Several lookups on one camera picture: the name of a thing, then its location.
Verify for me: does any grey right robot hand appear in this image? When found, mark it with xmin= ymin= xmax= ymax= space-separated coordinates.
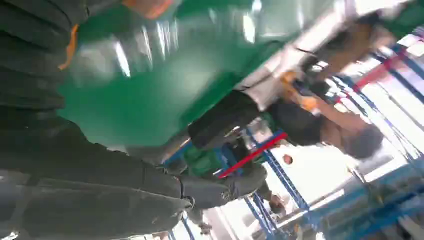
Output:
xmin=0 ymin=109 xmax=197 ymax=240

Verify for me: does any green table mat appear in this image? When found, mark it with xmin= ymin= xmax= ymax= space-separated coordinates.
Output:
xmin=57 ymin=0 xmax=335 ymax=148

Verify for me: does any green crate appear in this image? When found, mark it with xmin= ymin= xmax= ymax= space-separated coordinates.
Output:
xmin=183 ymin=145 xmax=229 ymax=178

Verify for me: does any blue shelving rack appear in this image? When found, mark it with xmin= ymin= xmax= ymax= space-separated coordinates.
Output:
xmin=165 ymin=43 xmax=424 ymax=240

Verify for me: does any person in black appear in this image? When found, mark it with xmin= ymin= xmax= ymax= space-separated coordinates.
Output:
xmin=188 ymin=71 xmax=385 ymax=161

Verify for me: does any cardboard box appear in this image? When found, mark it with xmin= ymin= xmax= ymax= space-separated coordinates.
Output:
xmin=316 ymin=21 xmax=397 ymax=82

